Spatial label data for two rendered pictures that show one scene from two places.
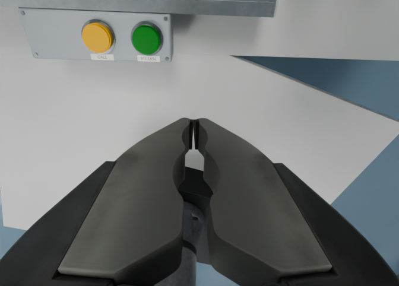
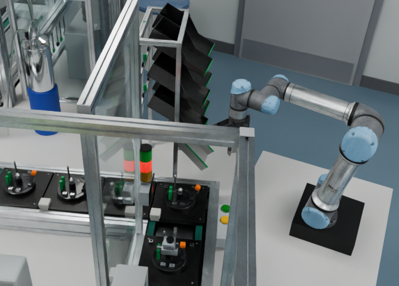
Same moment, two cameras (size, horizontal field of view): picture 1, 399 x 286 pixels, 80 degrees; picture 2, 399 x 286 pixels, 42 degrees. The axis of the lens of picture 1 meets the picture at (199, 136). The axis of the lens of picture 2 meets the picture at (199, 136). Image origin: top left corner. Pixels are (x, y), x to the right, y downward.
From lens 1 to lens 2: 2.15 m
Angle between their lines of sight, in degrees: 58
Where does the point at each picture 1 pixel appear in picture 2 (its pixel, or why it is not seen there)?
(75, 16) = (219, 224)
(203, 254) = (352, 206)
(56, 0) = (214, 227)
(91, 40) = (225, 219)
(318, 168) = (290, 173)
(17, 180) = not seen: outside the picture
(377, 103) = not seen: hidden behind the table
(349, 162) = (285, 163)
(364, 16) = (220, 170)
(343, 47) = (231, 173)
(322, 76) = not seen: hidden behind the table
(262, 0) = (215, 184)
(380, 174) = (361, 170)
